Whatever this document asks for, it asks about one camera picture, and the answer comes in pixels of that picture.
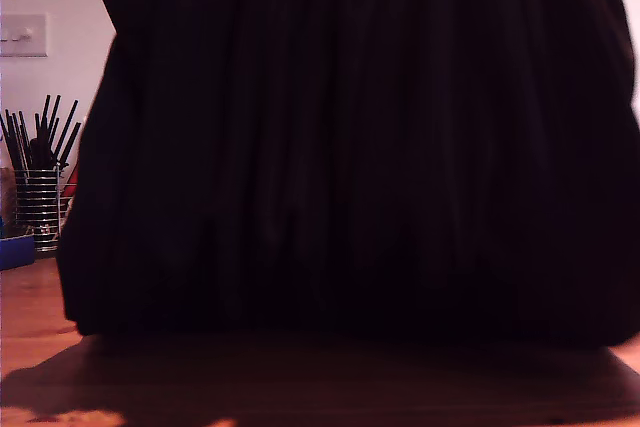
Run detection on black shorts with white hem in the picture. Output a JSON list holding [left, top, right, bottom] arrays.
[[54, 0, 640, 349]]

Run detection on blue box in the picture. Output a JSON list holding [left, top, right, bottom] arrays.
[[0, 235, 36, 272]]

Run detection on metal wire utensil holder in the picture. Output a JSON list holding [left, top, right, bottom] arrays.
[[12, 169, 71, 254]]

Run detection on white light switch plate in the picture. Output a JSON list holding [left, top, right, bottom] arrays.
[[0, 12, 49, 58]]

